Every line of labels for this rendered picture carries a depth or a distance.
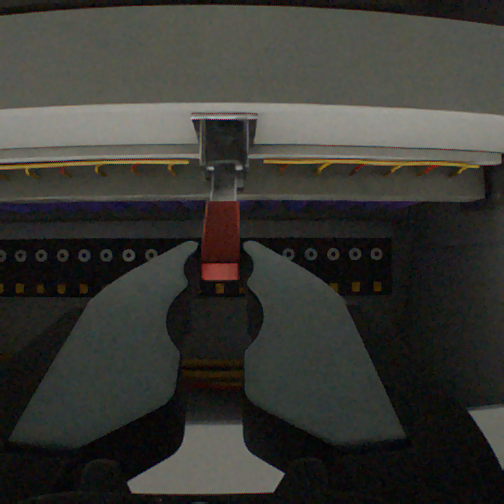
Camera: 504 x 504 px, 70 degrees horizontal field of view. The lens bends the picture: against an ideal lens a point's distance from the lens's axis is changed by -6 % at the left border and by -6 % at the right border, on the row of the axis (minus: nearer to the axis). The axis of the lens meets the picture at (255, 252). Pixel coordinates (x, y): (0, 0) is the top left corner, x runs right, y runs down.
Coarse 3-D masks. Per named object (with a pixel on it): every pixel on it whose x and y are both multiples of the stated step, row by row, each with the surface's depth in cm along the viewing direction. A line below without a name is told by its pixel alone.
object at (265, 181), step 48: (0, 192) 21; (48, 192) 22; (96, 192) 22; (144, 192) 22; (192, 192) 22; (240, 192) 22; (288, 192) 22; (336, 192) 22; (384, 192) 22; (432, 192) 22; (480, 192) 22
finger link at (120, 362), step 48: (144, 288) 10; (192, 288) 12; (96, 336) 8; (144, 336) 8; (48, 384) 7; (96, 384) 7; (144, 384) 7; (48, 432) 6; (96, 432) 6; (144, 432) 6
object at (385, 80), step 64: (0, 64) 14; (64, 64) 15; (128, 64) 15; (192, 64) 15; (256, 64) 15; (320, 64) 15; (384, 64) 15; (448, 64) 15; (0, 128) 16; (64, 128) 17; (128, 128) 17; (192, 128) 17; (256, 128) 18; (320, 128) 18; (384, 128) 17; (448, 128) 17
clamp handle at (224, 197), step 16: (224, 176) 16; (224, 192) 15; (208, 208) 14; (224, 208) 14; (208, 224) 13; (224, 224) 13; (208, 240) 12; (224, 240) 12; (208, 256) 11; (224, 256) 11; (208, 272) 12; (224, 272) 12
